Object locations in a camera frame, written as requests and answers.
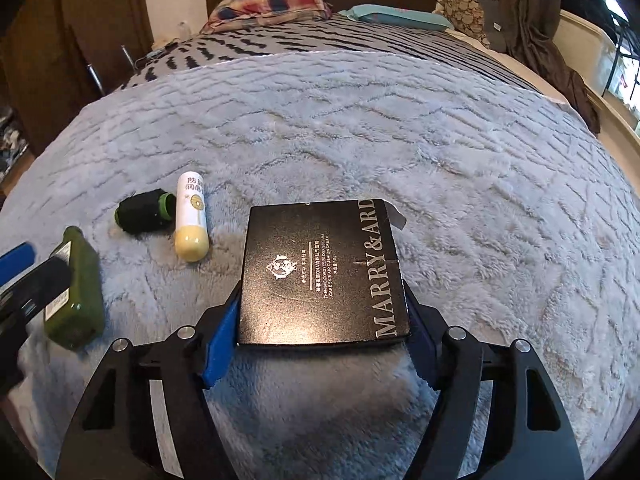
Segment grey fluffy blanket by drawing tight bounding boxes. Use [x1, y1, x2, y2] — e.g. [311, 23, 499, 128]
[0, 50, 640, 480]

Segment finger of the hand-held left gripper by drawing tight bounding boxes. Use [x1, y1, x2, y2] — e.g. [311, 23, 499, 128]
[0, 242, 36, 288]
[0, 258, 74, 331]

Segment black box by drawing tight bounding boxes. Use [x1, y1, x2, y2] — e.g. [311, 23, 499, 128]
[236, 199, 414, 347]

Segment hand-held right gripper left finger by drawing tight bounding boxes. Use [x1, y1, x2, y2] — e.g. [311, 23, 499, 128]
[55, 285, 245, 480]

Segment plaid pillow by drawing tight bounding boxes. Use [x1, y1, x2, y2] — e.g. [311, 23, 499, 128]
[200, 0, 333, 35]

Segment grey bag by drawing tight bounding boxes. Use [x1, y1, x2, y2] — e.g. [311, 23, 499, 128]
[475, 0, 511, 53]

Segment white yellow tube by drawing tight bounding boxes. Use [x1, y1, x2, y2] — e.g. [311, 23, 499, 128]
[173, 170, 210, 263]

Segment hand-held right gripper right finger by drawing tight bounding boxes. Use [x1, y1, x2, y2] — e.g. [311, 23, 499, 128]
[400, 286, 586, 480]

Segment small black green bottle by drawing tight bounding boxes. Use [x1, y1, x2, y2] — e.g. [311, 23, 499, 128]
[114, 188, 174, 235]

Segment brown curtain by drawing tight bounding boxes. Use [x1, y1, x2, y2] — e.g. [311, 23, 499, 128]
[447, 0, 601, 133]

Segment white storage box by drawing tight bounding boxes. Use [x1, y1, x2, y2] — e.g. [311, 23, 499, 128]
[557, 10, 618, 106]

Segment dark wooden wardrobe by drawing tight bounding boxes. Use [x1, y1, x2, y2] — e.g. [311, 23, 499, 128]
[0, 0, 156, 161]

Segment teal pillow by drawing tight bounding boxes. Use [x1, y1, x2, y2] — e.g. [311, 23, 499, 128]
[336, 4, 453, 31]

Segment grey black striped blanket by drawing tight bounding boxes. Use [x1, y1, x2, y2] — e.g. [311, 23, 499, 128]
[115, 12, 546, 96]

